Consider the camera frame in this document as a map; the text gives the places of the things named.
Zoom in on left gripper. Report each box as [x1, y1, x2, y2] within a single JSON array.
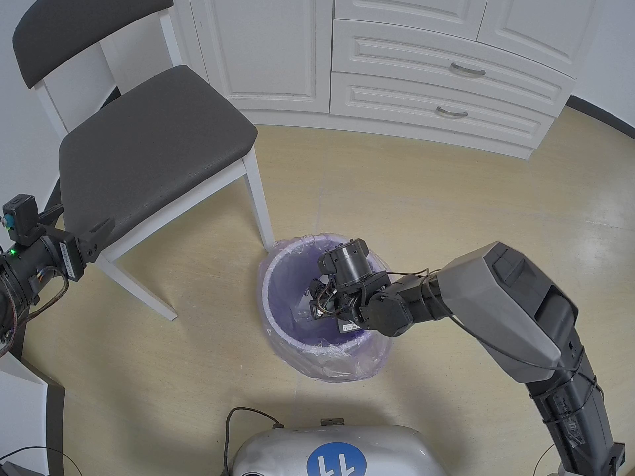
[[0, 204, 114, 302]]

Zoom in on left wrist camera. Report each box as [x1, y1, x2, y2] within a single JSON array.
[[1, 194, 39, 246]]

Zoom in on black cable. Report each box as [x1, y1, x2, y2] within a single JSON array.
[[225, 407, 284, 476]]

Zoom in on white wardrobe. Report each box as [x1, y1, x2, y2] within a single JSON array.
[[169, 0, 611, 160]]

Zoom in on purple plastic bag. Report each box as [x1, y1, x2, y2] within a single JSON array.
[[257, 233, 394, 383]]

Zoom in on white trash bin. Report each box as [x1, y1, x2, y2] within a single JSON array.
[[260, 238, 390, 378]]

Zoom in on white chair grey cushions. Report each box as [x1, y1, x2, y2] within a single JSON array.
[[11, 0, 274, 321]]

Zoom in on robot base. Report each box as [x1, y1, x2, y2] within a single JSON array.
[[233, 417, 442, 476]]

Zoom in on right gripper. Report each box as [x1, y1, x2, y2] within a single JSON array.
[[335, 293, 369, 335]]

